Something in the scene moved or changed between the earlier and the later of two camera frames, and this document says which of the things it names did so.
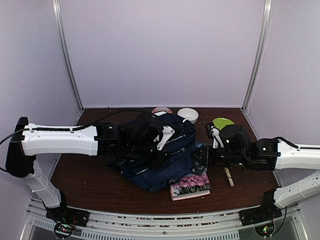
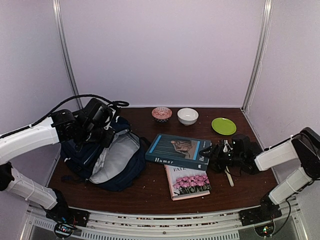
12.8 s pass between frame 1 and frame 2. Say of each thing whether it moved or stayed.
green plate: stayed
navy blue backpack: moved
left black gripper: moved
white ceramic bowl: stayed
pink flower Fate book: stayed
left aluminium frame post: stayed
